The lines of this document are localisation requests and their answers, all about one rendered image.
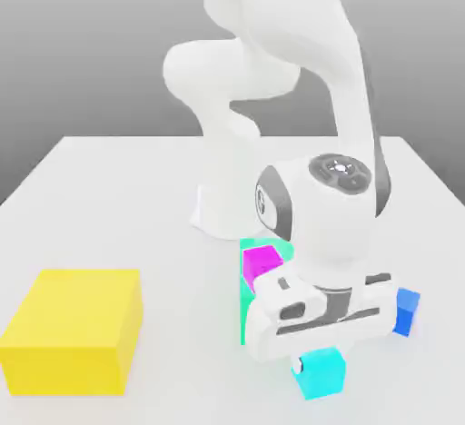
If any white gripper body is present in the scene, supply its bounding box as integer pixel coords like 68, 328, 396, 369
244, 281, 400, 363

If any small cyan cube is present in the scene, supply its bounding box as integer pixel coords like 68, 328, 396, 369
290, 346, 347, 401

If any small magenta cube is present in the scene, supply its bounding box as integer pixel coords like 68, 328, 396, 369
242, 244, 285, 294

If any small blue cube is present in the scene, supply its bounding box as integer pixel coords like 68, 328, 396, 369
391, 287, 422, 338

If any large green box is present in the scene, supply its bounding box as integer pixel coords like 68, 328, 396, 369
239, 237, 296, 347

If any large yellow box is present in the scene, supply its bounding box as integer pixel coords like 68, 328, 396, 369
0, 268, 143, 398

